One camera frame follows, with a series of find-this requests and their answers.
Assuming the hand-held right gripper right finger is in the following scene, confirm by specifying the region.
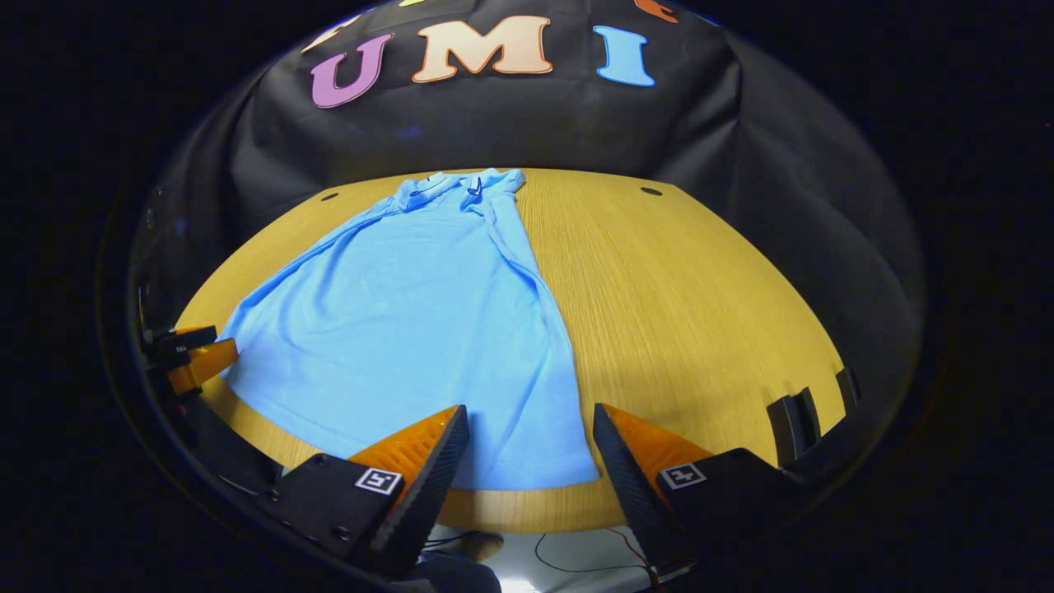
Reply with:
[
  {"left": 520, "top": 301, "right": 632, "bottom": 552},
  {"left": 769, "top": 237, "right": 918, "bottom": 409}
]
[{"left": 592, "top": 402, "right": 806, "bottom": 577}]

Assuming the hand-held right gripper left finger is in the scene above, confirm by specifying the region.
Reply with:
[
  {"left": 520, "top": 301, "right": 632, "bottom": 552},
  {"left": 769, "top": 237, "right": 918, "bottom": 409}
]
[{"left": 272, "top": 404, "right": 471, "bottom": 578}]

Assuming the light blue T-shirt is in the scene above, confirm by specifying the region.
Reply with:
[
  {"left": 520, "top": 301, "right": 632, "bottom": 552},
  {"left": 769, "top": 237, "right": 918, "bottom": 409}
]
[{"left": 218, "top": 168, "right": 600, "bottom": 493}]

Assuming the person's dark trouser leg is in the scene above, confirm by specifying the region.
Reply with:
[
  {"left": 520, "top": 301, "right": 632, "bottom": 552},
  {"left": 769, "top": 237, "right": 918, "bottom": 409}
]
[{"left": 387, "top": 550, "right": 505, "bottom": 593}]

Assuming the black clamp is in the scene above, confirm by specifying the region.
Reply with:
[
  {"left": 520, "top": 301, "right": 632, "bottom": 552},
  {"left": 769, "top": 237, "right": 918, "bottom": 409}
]
[{"left": 766, "top": 387, "right": 822, "bottom": 468}]

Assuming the black backdrop cloth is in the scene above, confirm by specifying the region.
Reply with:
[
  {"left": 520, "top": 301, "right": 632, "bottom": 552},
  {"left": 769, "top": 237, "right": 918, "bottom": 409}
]
[{"left": 124, "top": 0, "right": 927, "bottom": 429}]

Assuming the red cable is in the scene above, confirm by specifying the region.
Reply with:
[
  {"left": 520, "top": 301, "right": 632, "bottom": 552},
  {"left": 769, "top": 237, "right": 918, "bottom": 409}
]
[{"left": 605, "top": 527, "right": 661, "bottom": 587}]

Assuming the black cable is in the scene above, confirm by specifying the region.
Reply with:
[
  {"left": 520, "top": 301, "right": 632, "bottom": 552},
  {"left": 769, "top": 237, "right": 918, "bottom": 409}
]
[{"left": 534, "top": 531, "right": 651, "bottom": 576}]

